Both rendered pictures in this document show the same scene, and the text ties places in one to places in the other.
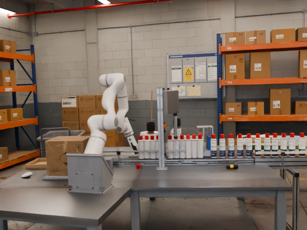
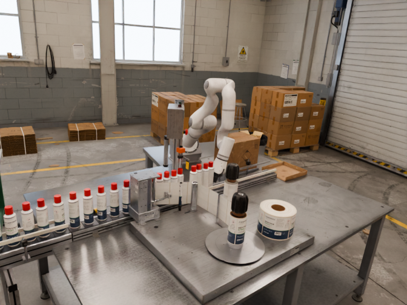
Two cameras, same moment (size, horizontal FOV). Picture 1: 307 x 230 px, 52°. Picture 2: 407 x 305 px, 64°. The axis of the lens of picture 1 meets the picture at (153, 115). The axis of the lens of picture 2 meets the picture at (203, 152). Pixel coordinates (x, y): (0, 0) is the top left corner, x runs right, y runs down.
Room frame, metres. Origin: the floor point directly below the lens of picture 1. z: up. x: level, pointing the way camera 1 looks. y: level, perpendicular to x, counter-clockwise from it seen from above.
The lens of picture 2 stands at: (4.19, -1.38, 1.87)
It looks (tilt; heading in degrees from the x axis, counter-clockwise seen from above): 19 degrees down; 136
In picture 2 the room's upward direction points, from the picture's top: 4 degrees clockwise
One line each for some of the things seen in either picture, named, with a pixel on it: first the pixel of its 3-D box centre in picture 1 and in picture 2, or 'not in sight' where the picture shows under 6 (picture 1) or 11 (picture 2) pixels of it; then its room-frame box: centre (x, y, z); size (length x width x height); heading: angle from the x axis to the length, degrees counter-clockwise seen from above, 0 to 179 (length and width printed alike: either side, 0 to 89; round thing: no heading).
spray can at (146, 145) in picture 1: (146, 147); (205, 177); (2.73, 0.07, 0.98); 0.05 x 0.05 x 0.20
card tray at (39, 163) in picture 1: (48, 163); (284, 170); (2.79, 0.97, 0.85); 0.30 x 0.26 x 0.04; 85
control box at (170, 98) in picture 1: (168, 101); (175, 121); (2.62, -0.13, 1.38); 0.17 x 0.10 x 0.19; 141
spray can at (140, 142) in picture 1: (140, 147); (209, 175); (2.72, 0.12, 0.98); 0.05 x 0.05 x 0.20
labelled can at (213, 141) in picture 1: (213, 146); (126, 196); (2.67, -0.51, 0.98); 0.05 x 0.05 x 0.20
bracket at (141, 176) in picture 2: (204, 126); (145, 175); (2.78, -0.46, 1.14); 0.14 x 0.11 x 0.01; 85
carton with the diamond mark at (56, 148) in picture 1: (70, 154); (236, 151); (2.48, 0.67, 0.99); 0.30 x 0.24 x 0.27; 84
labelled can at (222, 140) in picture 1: (222, 145); (114, 200); (2.67, -0.59, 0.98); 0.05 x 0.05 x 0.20
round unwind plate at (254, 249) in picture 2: not in sight; (234, 244); (3.30, -0.25, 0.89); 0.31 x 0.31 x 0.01
